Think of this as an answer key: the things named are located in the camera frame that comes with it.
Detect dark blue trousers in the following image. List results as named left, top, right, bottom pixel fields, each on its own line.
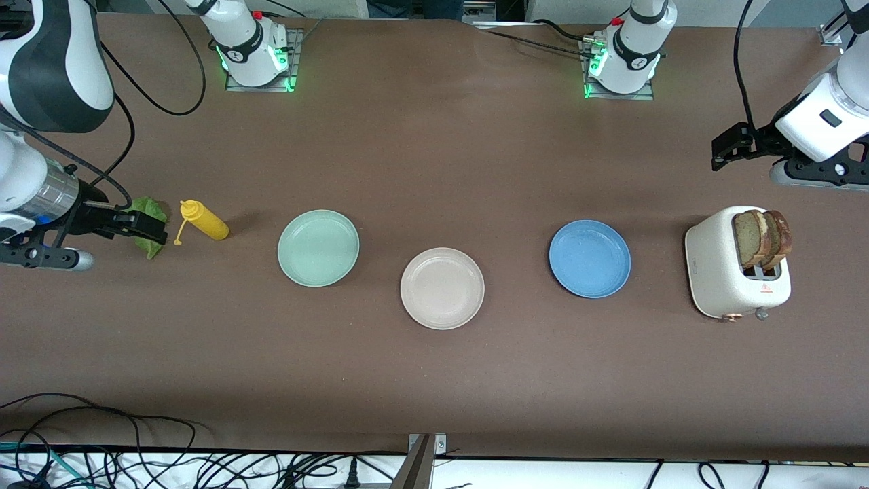
left=367, top=0, right=464, bottom=20

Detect green lettuce leaf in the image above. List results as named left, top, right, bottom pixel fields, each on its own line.
left=129, top=197, right=169, bottom=261

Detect teal cable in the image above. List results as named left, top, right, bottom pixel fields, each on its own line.
left=0, top=441, right=92, bottom=489

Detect beige plate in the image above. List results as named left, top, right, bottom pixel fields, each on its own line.
left=400, top=247, right=485, bottom=331

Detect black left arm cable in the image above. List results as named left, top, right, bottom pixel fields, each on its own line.
left=733, top=0, right=758, bottom=130

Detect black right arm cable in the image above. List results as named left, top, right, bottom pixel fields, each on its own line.
left=68, top=0, right=207, bottom=208

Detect black braided cable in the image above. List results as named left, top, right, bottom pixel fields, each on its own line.
left=468, top=26, right=591, bottom=58

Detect long looping black cable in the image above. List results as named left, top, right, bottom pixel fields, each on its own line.
left=0, top=393, right=204, bottom=489

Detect yellow squeeze bottle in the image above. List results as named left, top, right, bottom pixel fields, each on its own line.
left=174, top=200, right=230, bottom=245

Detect smooth black cable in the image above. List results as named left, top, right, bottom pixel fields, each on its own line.
left=533, top=19, right=589, bottom=40

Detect white toaster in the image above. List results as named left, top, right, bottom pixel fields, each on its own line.
left=684, top=206, right=793, bottom=321

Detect mint green plate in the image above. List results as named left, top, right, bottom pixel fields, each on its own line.
left=277, top=209, right=360, bottom=288

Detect metal table bracket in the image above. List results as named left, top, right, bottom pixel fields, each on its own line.
left=390, top=433, right=449, bottom=489

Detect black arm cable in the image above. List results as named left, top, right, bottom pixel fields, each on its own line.
left=68, top=0, right=207, bottom=208
left=733, top=0, right=758, bottom=130

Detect blue plate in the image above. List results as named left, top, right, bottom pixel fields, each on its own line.
left=549, top=219, right=632, bottom=299

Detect brown-crusted bread slice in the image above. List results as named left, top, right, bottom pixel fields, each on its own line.
left=762, top=209, right=793, bottom=272
left=733, top=210, right=769, bottom=268

